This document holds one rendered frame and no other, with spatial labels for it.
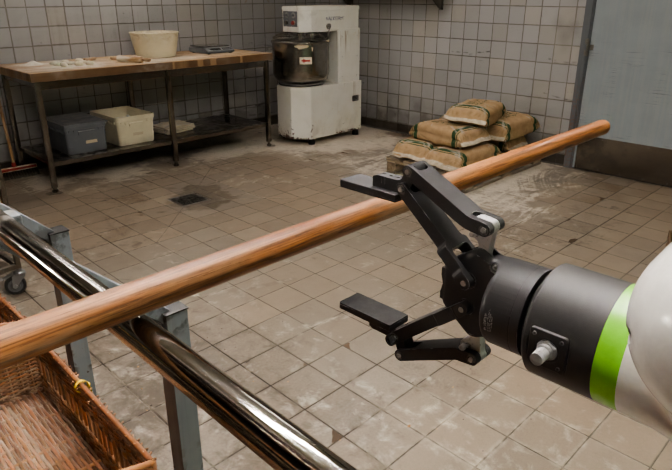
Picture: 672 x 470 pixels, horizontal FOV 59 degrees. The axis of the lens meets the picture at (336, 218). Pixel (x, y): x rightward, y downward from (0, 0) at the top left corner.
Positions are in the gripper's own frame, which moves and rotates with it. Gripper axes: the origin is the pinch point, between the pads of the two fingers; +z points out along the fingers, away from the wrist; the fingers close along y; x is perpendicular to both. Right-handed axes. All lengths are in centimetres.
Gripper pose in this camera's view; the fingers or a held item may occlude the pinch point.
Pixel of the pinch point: (357, 245)
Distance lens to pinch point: 61.3
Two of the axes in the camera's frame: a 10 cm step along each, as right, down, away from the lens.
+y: 0.0, 9.4, 3.5
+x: 7.0, -2.5, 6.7
